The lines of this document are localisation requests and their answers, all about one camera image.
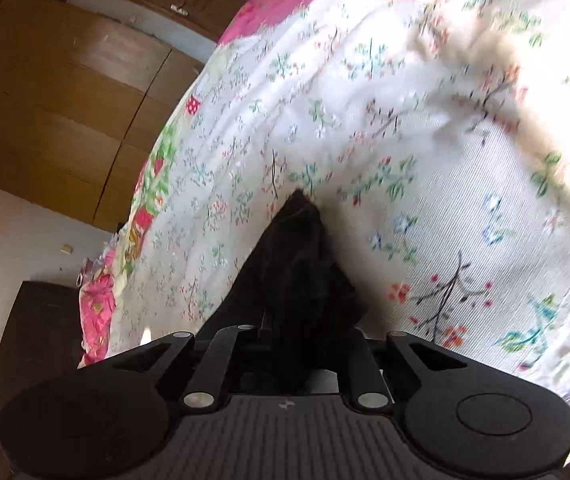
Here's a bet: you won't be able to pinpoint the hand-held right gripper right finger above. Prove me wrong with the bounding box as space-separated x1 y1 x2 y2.
337 331 468 409

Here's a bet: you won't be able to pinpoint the black pants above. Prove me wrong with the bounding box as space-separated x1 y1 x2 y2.
197 187 372 396

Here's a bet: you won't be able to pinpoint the wooden wardrobe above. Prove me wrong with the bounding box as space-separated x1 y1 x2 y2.
0 0 276 235

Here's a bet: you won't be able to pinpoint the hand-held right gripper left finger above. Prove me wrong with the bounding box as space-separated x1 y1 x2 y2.
110 325 266 411

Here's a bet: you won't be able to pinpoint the pale bedside clutter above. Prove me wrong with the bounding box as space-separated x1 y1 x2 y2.
79 239 116 292

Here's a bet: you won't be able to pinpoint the floral printed bed sheet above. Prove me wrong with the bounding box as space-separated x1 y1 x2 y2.
77 0 570 466

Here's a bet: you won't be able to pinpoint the dark wooden headboard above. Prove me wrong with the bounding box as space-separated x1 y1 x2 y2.
0 280 96 466

